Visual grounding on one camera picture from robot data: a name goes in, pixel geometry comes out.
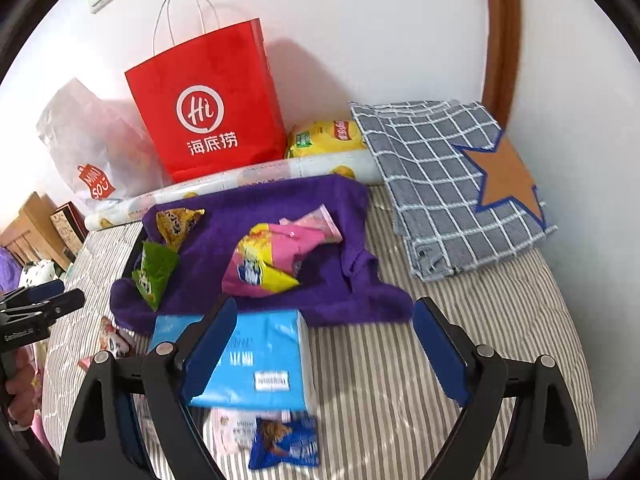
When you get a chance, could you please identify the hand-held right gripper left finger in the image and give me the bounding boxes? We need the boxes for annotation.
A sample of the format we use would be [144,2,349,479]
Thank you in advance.
[59,296,238,480]

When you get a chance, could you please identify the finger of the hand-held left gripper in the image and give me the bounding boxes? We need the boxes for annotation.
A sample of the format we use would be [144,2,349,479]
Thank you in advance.
[30,289,86,323]
[15,280,66,307]

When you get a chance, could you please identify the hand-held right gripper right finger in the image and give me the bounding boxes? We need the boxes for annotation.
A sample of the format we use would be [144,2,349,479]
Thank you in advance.
[412,297,586,480]

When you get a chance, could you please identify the blue tissue pack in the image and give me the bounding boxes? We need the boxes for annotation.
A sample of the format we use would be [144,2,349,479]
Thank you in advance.
[147,308,318,413]

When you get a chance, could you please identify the red snack packet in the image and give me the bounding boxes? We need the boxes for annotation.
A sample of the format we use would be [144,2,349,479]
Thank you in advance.
[99,316,134,359]

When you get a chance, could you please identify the white snack packet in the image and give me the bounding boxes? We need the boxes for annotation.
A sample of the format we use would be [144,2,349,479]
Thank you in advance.
[210,407,296,456]

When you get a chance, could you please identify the green snack packet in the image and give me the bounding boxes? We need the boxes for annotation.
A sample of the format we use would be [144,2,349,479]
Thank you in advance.
[132,241,181,311]

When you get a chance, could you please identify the large pink yellow snack bag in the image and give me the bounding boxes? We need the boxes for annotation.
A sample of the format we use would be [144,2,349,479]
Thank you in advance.
[222,223,321,297]

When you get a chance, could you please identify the blue snack packet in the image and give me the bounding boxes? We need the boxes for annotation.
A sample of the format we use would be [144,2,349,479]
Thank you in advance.
[248,416,321,470]

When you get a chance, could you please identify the yellow snack packet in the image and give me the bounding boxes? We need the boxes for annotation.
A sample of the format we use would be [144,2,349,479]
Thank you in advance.
[156,207,206,252]

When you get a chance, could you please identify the pink snack packet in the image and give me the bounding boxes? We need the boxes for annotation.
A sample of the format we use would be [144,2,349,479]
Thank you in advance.
[279,204,343,244]

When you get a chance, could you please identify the person's left hand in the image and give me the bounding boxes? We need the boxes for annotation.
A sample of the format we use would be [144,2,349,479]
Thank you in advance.
[5,347,39,428]

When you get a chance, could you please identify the floral pillow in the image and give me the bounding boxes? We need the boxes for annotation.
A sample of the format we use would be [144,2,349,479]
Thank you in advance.
[17,258,68,291]

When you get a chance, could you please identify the wooden headboard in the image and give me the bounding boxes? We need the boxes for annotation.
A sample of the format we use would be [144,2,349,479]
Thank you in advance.
[0,192,71,271]

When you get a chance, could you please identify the striped mattress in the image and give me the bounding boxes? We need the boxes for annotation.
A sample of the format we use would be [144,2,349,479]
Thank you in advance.
[40,185,598,480]

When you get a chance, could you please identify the patterned book box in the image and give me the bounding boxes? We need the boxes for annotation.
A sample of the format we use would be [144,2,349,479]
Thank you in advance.
[49,201,90,256]

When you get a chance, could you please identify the purple towel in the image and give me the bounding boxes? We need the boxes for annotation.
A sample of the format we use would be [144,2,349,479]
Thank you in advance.
[110,176,413,336]

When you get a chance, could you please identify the grey plastic bag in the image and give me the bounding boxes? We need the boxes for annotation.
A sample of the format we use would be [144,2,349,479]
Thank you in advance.
[36,77,171,211]

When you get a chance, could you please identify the checked blue cloth with star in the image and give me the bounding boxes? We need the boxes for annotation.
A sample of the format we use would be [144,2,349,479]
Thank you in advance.
[348,100,558,282]

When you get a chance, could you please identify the printed paper roll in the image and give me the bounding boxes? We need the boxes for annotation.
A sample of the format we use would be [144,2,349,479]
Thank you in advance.
[84,150,383,232]

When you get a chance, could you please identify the yellow chip bag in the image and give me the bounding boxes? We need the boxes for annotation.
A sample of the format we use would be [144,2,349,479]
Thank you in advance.
[286,120,368,161]

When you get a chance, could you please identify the red paper bag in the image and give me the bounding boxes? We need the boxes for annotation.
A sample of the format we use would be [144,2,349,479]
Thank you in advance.
[124,0,288,184]

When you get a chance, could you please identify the brown wooden door frame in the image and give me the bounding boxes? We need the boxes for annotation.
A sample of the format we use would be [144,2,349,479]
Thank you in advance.
[482,0,523,133]

